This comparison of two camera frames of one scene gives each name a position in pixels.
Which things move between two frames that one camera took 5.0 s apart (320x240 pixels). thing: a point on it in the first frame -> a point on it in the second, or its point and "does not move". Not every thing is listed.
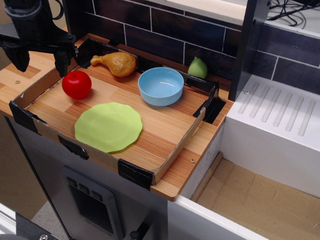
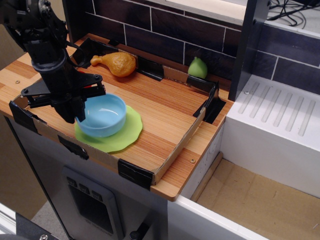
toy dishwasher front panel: [91, 207] does not move
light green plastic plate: [109, 127] does not move
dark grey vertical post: [254, 17] does not move
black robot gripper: [37, 31] -> [58, 79]
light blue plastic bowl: [160, 86] -> [105, 115]
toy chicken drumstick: [120, 64] does not move
